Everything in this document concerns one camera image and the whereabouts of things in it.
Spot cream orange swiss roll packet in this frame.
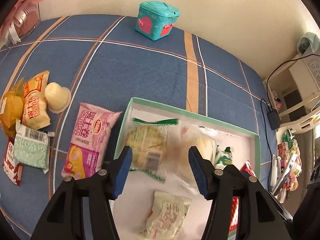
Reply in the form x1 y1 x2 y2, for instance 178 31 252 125
22 70 50 130

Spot green rimmed white tray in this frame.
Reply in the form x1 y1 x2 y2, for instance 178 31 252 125
111 98 260 239

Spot teal toy treasure chest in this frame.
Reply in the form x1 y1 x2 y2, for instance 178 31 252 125
135 1 180 41

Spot pale green small snack packet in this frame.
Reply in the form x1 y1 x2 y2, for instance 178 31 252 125
137 191 192 239

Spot white jelly cup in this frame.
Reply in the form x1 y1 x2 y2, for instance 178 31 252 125
44 82 71 114

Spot blue plaid tablecloth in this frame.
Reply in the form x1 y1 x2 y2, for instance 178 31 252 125
1 15 276 239

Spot mint green biscuit packet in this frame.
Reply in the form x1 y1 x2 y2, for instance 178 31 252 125
14 120 54 174

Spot red white biscuit packet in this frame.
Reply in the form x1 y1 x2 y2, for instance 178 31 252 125
2 137 23 186

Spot orange yellow snack bag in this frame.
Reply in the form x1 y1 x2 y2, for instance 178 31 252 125
1 78 24 138

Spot pink paper flower bouquet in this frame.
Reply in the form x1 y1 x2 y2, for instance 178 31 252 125
1 0 44 48

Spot pink swiss roll packet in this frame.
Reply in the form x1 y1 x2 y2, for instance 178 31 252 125
61 102 121 180

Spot red foil snack packet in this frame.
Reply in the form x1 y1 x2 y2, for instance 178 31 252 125
229 160 257 232

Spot black power adapter with cable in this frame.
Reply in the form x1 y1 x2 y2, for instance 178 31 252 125
260 53 320 188

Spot clear wrapped bread roll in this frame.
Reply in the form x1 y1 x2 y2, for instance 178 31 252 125
165 122 217 194

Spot white shelf unit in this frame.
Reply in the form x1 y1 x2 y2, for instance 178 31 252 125
264 52 319 137

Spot hanging organizer with stationery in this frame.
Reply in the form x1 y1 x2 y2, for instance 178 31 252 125
268 128 302 203

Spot clear round cracker packet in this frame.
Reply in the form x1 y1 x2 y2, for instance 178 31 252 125
125 118 179 184

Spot green white biscuit packet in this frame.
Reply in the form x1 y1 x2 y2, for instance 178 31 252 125
214 145 233 170

